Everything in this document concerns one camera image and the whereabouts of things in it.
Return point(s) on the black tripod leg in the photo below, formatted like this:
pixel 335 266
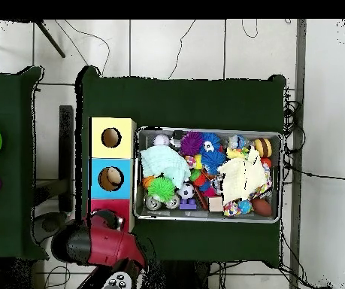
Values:
pixel 50 38

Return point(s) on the purple spiky ball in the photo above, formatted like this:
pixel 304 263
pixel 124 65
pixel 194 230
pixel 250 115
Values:
pixel 191 144

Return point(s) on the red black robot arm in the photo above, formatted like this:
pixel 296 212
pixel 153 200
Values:
pixel 106 243

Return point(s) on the blue spiky ball with eyes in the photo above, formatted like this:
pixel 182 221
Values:
pixel 212 140

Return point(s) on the white baseball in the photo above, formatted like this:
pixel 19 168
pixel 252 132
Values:
pixel 162 140

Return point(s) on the black upright panel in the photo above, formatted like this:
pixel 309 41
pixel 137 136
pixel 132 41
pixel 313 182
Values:
pixel 66 150

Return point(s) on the wooden box with three holes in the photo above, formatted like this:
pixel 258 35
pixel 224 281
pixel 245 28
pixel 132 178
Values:
pixel 112 156

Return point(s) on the green spiky ball with eyes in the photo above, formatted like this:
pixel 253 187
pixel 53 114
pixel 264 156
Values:
pixel 160 189

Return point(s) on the grey floor rail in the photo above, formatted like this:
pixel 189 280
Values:
pixel 300 60

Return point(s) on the black white soccer ball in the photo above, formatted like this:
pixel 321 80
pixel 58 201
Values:
pixel 186 191

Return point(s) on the cream yellow cloth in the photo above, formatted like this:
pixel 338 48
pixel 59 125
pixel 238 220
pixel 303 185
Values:
pixel 244 177

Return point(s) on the silver drink can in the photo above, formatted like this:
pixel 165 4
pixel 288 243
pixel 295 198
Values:
pixel 172 203
pixel 153 204

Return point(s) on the silver mesh bin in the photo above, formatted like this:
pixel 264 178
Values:
pixel 277 144

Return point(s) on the mint green cloth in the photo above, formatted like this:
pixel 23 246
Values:
pixel 163 161

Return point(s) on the grey stand base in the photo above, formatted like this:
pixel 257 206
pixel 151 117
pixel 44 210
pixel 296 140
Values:
pixel 44 222

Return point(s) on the dark green table cloth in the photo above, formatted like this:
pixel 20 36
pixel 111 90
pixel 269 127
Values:
pixel 175 102
pixel 9 120

